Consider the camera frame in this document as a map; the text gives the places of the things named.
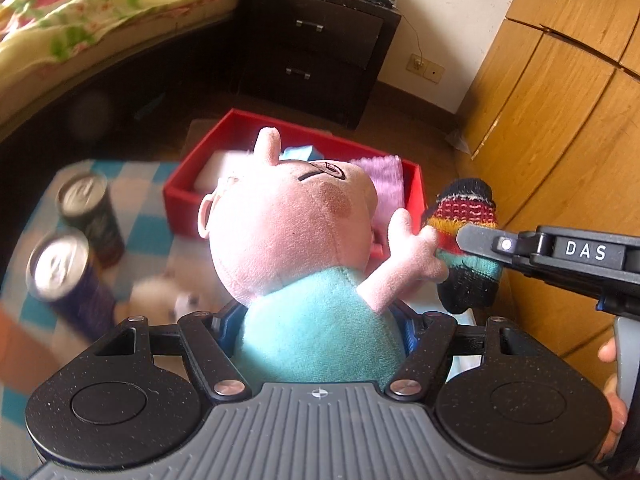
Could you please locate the floral blanket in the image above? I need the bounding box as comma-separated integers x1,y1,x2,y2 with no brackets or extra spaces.
0,0,282,107

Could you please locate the thin cable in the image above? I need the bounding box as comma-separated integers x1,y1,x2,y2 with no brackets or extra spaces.
399,9,427,69

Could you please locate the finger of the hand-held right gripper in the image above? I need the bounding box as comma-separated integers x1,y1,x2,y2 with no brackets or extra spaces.
500,255,611,312
456,223,543,267

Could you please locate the purple drink can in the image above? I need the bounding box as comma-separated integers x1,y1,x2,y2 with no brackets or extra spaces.
26,228,119,342

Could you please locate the white paper scrap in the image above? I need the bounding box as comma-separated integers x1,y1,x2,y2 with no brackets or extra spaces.
446,129,474,154

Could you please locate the pink pig plush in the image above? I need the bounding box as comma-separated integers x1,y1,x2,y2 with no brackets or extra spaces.
196,126,451,387

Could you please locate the wall outlet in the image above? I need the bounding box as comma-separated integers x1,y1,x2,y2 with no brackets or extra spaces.
407,53,445,84

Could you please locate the dark wooden nightstand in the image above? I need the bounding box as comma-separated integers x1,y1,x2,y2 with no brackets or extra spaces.
239,0,403,131

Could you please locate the white sponge block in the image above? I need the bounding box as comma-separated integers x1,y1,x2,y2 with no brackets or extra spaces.
192,148,262,194

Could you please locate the wooden wardrobe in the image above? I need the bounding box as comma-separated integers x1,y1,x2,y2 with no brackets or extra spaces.
457,0,640,377

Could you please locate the blue face mask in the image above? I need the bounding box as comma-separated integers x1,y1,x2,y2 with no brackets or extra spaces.
279,145,322,164

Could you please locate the beige teddy bear plush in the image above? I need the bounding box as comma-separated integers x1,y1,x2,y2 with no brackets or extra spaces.
119,271,222,333

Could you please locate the person's right hand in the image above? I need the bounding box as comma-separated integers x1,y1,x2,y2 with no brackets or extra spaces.
596,339,629,467

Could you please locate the red box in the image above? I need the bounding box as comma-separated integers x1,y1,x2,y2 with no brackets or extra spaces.
162,108,426,239

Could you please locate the striped knit sock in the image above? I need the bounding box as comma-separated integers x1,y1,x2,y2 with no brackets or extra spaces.
420,176,504,315

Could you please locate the purple fuzzy cloth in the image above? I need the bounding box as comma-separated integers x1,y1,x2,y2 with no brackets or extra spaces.
348,154,404,233

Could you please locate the dark green drink can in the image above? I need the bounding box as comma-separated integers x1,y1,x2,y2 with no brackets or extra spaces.
55,172,126,267

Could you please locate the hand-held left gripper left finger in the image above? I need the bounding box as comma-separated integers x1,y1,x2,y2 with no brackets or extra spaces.
94,312,252,404

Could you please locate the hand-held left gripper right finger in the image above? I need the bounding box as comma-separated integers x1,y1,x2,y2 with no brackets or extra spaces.
387,302,547,404

